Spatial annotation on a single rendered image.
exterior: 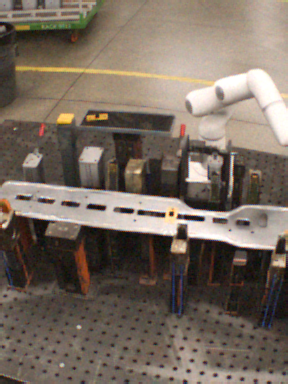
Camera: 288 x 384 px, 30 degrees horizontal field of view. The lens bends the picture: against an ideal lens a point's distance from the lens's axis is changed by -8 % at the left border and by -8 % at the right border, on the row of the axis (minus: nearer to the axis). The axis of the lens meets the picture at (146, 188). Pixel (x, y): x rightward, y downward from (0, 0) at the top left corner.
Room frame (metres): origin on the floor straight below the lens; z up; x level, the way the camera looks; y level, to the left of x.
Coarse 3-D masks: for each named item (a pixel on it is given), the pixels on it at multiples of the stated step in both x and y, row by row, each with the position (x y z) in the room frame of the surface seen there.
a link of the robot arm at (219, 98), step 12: (216, 84) 1.79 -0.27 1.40; (228, 84) 1.76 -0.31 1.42; (240, 84) 1.76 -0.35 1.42; (192, 96) 2.05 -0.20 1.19; (204, 96) 2.00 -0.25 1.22; (216, 96) 1.92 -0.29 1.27; (228, 96) 1.74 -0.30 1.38; (240, 96) 1.74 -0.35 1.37; (252, 96) 1.77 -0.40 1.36; (192, 108) 2.03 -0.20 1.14; (204, 108) 1.99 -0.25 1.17; (216, 108) 1.96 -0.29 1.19
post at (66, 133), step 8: (72, 120) 1.99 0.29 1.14; (56, 128) 1.96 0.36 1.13; (64, 128) 1.95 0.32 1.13; (72, 128) 1.96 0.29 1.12; (64, 136) 1.95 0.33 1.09; (72, 136) 1.95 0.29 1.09; (64, 144) 1.95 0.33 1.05; (72, 144) 1.94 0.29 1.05; (64, 152) 1.96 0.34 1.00; (72, 152) 1.95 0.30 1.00; (64, 160) 1.96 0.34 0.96; (72, 160) 1.95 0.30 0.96; (64, 168) 1.96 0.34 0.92; (72, 168) 1.95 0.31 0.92; (64, 176) 1.96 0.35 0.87; (72, 176) 1.95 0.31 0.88; (72, 184) 1.95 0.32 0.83; (80, 184) 1.99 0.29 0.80
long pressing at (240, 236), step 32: (0, 192) 1.71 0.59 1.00; (32, 192) 1.70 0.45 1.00; (64, 192) 1.70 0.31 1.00; (96, 192) 1.69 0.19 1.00; (96, 224) 1.52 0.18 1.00; (128, 224) 1.51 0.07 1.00; (160, 224) 1.50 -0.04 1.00; (192, 224) 1.49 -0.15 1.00; (224, 224) 1.48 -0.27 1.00; (256, 224) 1.47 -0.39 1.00
